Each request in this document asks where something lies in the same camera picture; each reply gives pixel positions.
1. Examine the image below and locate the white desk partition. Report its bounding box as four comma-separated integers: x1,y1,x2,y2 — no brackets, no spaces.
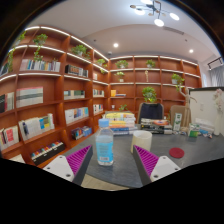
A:
188,86,224,135

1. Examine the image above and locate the blue-spined book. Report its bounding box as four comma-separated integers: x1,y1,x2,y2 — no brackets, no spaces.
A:
109,126,138,132

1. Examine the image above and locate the dark office chair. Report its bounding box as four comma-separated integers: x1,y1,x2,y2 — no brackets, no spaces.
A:
137,102,165,125

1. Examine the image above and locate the cream white cup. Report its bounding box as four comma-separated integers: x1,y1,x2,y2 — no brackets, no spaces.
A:
130,129,153,155

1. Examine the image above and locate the grey-spined thick book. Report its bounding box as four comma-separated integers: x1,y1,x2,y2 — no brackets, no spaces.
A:
112,130,139,136

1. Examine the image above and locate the multi-bulb ceiling lamp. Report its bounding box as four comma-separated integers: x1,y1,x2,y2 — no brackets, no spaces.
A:
129,0,181,28

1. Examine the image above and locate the pink white flower bouquet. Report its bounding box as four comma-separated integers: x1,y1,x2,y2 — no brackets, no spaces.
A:
213,88,224,114

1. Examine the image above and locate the black book orange print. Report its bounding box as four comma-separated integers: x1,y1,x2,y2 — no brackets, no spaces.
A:
140,118,172,127

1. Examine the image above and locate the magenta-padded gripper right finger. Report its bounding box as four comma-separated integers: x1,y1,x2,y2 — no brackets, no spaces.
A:
132,144,182,187

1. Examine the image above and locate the green white box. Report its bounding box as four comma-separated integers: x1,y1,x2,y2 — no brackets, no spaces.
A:
188,123,201,138

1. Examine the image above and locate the grey curtain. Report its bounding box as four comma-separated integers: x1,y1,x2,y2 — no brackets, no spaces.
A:
208,64,224,88

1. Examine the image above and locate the wooden shelf unit with books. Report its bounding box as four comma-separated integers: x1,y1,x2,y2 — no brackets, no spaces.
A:
0,25,203,166

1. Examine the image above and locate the clear blue-capped water bottle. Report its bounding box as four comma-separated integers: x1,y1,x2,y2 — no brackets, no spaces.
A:
95,118,115,167

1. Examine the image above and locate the flat round red coaster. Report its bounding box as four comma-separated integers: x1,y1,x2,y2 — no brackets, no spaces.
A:
168,147,185,159

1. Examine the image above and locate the white vase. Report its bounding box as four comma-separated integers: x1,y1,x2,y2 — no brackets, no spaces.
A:
214,111,224,136

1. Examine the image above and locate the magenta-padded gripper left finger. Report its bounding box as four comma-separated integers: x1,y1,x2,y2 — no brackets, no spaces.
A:
42,144,95,187

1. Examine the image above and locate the ceiling air vent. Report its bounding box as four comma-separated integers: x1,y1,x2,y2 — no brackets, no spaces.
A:
162,25,185,36

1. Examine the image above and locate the white green carton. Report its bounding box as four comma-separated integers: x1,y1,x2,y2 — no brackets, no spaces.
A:
173,112,183,132

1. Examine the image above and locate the tan chair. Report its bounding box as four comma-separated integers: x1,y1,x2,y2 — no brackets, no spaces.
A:
169,104,188,128

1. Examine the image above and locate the black ceiling track light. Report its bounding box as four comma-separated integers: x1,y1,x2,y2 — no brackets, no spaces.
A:
206,57,224,71

